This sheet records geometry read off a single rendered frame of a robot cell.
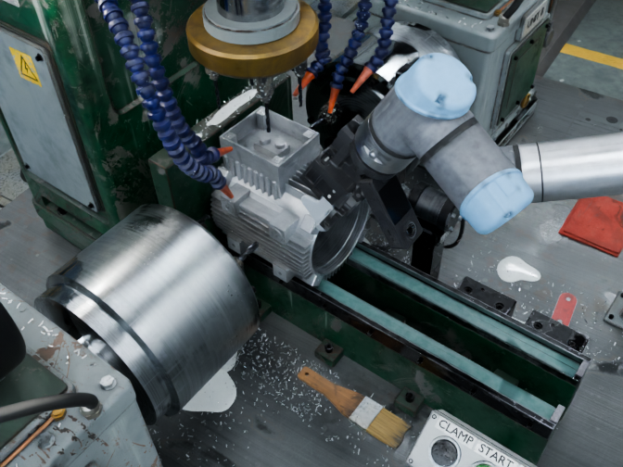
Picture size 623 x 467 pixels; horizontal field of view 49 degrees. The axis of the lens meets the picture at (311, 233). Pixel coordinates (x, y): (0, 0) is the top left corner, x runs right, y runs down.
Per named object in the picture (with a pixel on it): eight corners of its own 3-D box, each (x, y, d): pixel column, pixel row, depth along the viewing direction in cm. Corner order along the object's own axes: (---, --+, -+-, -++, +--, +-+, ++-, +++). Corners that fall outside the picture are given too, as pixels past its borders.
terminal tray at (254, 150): (222, 172, 112) (217, 137, 106) (265, 139, 117) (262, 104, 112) (279, 203, 106) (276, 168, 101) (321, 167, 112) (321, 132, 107)
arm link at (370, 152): (436, 137, 83) (400, 174, 78) (416, 156, 86) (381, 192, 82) (391, 93, 83) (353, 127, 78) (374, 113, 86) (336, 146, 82)
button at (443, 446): (428, 456, 80) (425, 457, 78) (440, 433, 80) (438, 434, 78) (451, 471, 79) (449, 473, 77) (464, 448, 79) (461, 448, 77)
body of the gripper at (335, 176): (329, 151, 96) (368, 105, 86) (373, 195, 96) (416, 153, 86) (296, 182, 92) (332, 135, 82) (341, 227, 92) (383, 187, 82)
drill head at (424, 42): (279, 177, 134) (271, 66, 116) (392, 79, 157) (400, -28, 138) (387, 231, 124) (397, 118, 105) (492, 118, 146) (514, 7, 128)
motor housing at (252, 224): (216, 251, 120) (201, 169, 107) (286, 192, 131) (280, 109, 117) (305, 306, 112) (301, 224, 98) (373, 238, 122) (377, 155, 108)
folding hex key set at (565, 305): (559, 296, 127) (561, 289, 126) (577, 302, 126) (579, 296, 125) (545, 330, 122) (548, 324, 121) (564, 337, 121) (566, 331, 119)
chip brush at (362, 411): (291, 383, 116) (291, 380, 115) (310, 362, 118) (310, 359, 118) (395, 451, 107) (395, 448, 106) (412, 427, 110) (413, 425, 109)
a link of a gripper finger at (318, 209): (297, 204, 102) (322, 175, 94) (325, 232, 102) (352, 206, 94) (284, 216, 100) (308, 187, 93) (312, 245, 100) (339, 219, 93)
